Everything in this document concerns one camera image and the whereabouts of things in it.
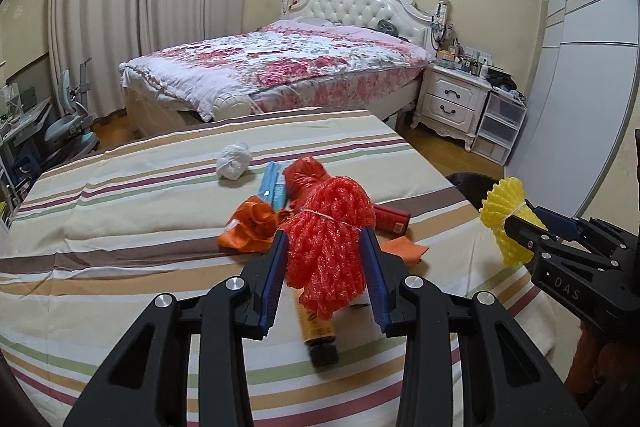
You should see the blue plastic wrapper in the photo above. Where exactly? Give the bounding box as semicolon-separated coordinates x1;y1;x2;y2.
257;162;288;211

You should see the white nightstand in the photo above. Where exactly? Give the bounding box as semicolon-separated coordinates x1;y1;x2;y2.
410;63;491;152

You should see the white bed with headboard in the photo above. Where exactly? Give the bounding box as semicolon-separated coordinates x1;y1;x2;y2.
119;0;434;135

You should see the red plastic bag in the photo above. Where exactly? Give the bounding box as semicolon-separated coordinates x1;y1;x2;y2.
283;156;330;212

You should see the orange snack wrapper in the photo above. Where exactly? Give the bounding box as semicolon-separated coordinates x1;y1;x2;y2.
217;195;293;254

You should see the striped bed sheet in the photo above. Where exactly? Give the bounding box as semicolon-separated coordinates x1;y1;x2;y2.
1;109;555;426

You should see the red flat packet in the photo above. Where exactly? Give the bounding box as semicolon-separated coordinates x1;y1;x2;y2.
373;204;411;236

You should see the yellow foam fruit net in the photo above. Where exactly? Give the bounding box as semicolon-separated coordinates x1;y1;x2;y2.
478;176;549;269

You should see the black lined trash bin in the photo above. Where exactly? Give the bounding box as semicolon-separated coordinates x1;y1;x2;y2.
447;172;499;210

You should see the orange tube black cap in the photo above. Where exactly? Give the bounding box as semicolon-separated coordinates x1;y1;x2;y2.
294;289;340;367

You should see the study desk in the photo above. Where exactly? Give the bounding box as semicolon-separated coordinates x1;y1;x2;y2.
1;96;52;206

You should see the plastic drawer unit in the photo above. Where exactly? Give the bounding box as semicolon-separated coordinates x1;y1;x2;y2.
471;89;527;167

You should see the white wardrobe door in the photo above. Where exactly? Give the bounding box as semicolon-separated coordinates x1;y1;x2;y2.
506;0;639;216

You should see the grey desk chair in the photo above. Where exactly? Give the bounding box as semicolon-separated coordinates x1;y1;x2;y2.
43;57;100;169

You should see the red foam fruit net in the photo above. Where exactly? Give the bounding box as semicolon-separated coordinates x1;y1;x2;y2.
282;176;375;320

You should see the orange flat wrapper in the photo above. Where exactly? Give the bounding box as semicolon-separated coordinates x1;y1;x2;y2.
380;236;428;265

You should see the pink floral quilt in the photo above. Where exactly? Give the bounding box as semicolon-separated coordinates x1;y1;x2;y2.
119;20;433;122

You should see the white plastic bag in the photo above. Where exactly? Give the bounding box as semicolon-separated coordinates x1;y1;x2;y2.
216;142;253;181

